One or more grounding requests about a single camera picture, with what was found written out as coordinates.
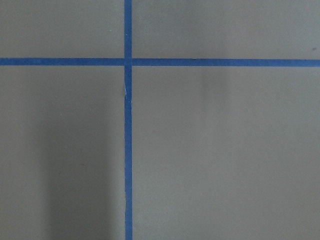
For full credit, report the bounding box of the horizontal blue tape line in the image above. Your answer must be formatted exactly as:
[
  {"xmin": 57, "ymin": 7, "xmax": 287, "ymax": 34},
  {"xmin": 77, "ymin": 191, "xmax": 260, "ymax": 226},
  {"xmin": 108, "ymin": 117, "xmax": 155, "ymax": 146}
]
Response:
[{"xmin": 0, "ymin": 57, "xmax": 320, "ymax": 68}]

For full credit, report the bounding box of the vertical blue tape line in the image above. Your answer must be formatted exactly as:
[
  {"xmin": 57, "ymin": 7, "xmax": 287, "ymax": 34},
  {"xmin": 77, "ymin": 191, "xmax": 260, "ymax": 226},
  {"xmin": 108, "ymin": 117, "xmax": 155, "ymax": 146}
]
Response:
[{"xmin": 124, "ymin": 0, "xmax": 133, "ymax": 240}]

